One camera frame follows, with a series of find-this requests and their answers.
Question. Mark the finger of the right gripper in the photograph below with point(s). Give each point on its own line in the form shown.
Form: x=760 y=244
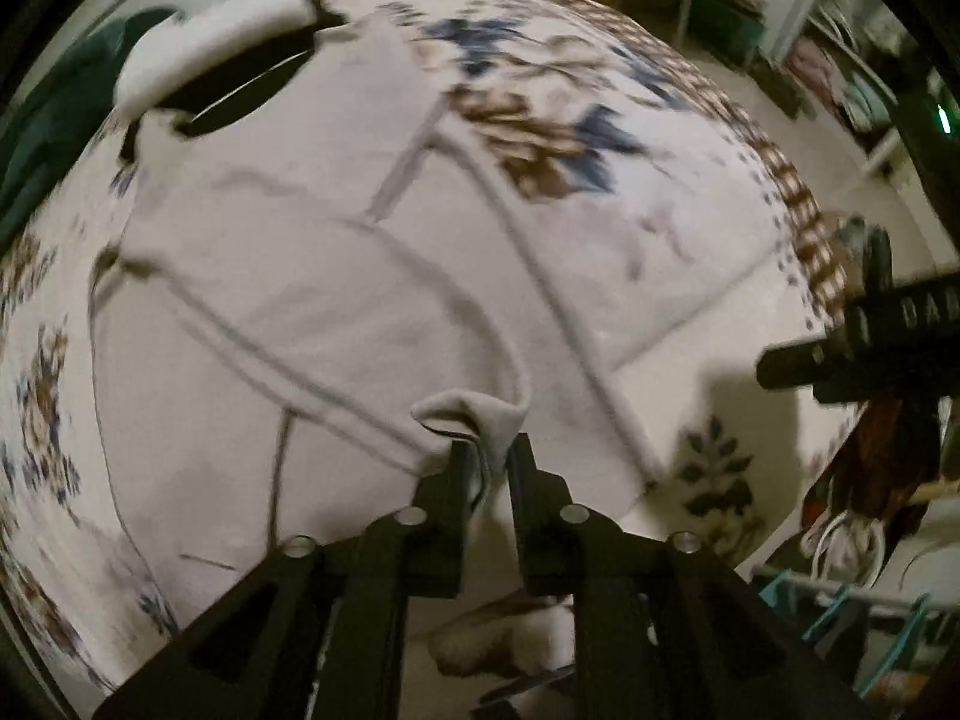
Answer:
x=799 y=364

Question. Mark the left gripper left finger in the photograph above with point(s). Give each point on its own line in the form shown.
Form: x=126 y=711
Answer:
x=435 y=549

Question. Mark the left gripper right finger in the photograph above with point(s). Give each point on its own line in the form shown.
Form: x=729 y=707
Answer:
x=547 y=546

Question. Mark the grey long sleeve shirt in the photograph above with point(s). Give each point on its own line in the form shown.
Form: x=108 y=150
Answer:
x=310 y=305

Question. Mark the floral bed sheet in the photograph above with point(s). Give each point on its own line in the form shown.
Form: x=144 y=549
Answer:
x=682 y=235

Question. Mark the white wardrobe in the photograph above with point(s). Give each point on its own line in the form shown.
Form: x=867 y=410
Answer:
x=871 y=75

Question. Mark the dark green blanket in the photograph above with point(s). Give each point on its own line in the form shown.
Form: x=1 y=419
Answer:
x=49 y=131

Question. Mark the folded white garment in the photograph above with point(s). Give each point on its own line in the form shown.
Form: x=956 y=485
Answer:
x=178 y=50

